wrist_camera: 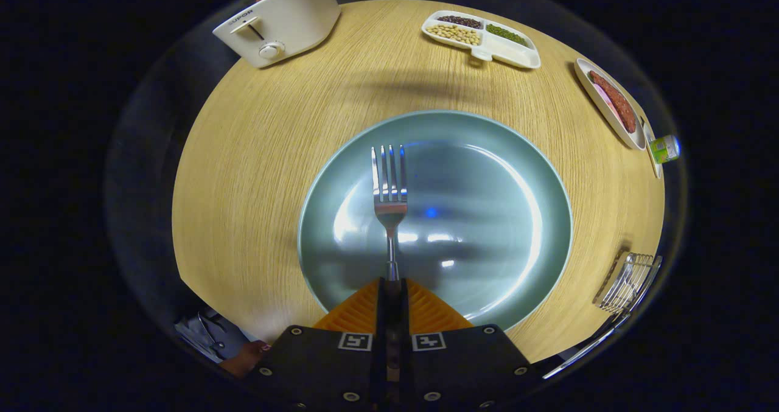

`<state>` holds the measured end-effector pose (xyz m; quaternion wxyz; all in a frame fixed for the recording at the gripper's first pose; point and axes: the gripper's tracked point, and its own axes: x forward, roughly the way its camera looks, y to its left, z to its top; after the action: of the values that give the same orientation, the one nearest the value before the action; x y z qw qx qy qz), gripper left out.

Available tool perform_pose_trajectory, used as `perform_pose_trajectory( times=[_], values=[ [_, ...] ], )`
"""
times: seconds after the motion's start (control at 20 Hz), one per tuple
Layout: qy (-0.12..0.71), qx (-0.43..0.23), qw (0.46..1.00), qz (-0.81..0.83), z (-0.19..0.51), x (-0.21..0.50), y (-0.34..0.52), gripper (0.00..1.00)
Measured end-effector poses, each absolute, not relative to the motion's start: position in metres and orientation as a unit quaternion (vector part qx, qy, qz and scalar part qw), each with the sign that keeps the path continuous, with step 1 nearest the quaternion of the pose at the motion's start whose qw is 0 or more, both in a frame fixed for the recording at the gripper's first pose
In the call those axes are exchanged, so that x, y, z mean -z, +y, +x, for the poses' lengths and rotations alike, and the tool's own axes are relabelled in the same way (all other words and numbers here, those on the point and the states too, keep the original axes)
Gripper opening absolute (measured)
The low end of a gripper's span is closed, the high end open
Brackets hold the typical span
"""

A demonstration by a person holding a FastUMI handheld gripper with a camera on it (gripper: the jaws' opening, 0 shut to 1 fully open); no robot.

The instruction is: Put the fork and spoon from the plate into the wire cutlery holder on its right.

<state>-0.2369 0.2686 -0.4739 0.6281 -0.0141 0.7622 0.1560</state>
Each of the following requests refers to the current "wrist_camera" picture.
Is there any cream toaster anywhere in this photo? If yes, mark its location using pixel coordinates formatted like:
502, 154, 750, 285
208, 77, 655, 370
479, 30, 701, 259
212, 0, 341, 69

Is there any light blue plate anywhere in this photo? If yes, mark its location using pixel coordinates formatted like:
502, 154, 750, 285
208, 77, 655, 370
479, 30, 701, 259
298, 110, 573, 332

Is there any white divided bean tray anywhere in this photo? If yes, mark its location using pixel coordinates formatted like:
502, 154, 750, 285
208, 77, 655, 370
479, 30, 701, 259
421, 10, 542, 70

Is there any person's grey clothing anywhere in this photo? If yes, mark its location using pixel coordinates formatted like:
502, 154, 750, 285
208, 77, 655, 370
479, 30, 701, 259
175, 307, 250, 364

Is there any white square coaster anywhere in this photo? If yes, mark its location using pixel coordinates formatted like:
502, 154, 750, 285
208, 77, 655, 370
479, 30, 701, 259
642, 120, 664, 180

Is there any green and silver bottle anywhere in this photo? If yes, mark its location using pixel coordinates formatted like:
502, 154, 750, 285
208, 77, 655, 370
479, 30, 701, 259
649, 134, 682, 165

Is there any metal cutlery basket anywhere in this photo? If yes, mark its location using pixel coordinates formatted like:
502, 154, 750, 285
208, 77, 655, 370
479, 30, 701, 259
593, 252, 663, 314

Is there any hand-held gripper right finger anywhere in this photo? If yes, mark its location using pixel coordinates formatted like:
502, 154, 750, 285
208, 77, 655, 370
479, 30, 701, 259
394, 277, 539, 412

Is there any metal fork with brown handle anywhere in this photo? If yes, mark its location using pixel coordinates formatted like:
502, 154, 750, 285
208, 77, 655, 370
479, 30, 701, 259
371, 145, 408, 285

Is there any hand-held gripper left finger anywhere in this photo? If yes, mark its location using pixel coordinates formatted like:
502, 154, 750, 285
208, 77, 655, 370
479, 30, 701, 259
250, 277, 393, 412

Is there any white plate with meat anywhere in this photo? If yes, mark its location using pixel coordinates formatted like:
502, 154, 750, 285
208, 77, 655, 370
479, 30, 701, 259
574, 58, 647, 151

